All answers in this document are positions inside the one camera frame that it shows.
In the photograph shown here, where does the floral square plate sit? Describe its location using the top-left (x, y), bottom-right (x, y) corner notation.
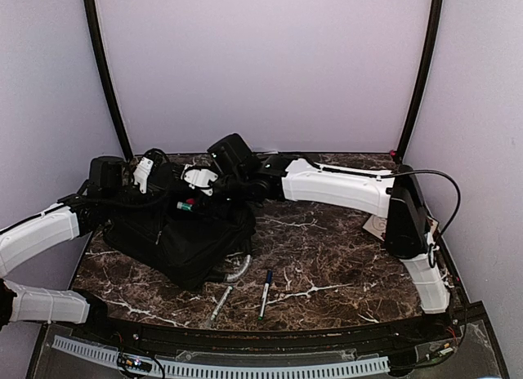
top-left (363, 215), bottom-right (387, 242)

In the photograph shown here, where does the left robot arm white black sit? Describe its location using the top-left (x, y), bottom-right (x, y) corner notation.
top-left (1, 181), bottom-right (171, 343)

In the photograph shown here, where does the blue cap white marker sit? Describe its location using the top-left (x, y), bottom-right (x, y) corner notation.
top-left (257, 270), bottom-right (273, 320)

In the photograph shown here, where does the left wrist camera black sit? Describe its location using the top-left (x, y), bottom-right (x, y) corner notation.
top-left (88, 156), bottom-right (123, 190)

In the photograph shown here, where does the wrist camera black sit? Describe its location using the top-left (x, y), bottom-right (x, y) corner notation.
top-left (208, 133), bottom-right (262, 178)
top-left (88, 156), bottom-right (123, 190)

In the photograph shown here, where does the white glue stick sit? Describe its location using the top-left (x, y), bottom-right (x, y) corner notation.
top-left (177, 202), bottom-right (195, 212)

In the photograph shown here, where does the black student backpack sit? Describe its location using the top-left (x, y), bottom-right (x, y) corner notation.
top-left (101, 158), bottom-right (257, 291)

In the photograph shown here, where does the black frame post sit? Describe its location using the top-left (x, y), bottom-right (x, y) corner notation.
top-left (394, 0), bottom-right (443, 163)
top-left (83, 0), bottom-right (134, 161)

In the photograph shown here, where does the right black frame post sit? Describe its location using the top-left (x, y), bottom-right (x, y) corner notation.
top-left (394, 0), bottom-right (443, 163)

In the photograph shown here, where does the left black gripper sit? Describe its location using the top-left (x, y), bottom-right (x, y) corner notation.
top-left (104, 182), bottom-right (172, 221)

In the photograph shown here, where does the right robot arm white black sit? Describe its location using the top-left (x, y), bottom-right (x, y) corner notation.
top-left (181, 154), bottom-right (450, 341)

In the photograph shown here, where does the white clear pen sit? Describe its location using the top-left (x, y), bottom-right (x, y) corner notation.
top-left (207, 285), bottom-right (234, 328)

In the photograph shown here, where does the left black frame post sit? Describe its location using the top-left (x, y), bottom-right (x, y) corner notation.
top-left (83, 0), bottom-right (134, 161)

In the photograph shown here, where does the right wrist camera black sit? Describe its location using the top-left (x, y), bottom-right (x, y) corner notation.
top-left (208, 133), bottom-right (262, 178)

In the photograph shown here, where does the white cable duct strip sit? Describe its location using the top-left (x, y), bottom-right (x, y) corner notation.
top-left (51, 336), bottom-right (391, 379)

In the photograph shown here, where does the black front rail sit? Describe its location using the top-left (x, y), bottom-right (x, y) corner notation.
top-left (38, 302), bottom-right (491, 356)

